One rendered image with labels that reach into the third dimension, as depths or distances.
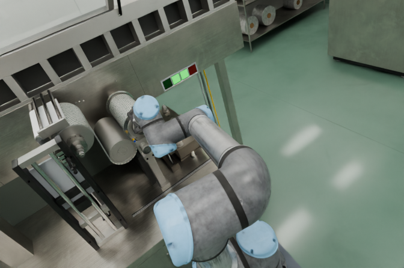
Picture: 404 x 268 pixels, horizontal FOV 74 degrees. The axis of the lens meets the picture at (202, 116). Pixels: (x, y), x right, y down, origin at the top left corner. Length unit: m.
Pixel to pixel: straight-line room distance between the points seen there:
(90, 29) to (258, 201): 1.12
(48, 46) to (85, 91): 0.26
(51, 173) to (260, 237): 0.73
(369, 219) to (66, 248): 1.87
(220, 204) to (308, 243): 1.68
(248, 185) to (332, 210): 1.81
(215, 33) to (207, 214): 1.35
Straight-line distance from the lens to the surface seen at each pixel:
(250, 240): 0.87
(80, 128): 1.14
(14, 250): 1.50
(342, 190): 2.37
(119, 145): 1.22
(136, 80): 1.49
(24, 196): 1.67
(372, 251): 2.16
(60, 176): 1.10
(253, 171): 0.50
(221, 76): 2.01
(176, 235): 0.47
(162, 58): 1.53
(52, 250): 1.50
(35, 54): 1.37
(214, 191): 0.47
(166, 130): 0.82
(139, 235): 1.28
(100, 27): 1.39
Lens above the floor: 1.90
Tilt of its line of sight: 36 degrees down
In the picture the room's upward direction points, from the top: 18 degrees counter-clockwise
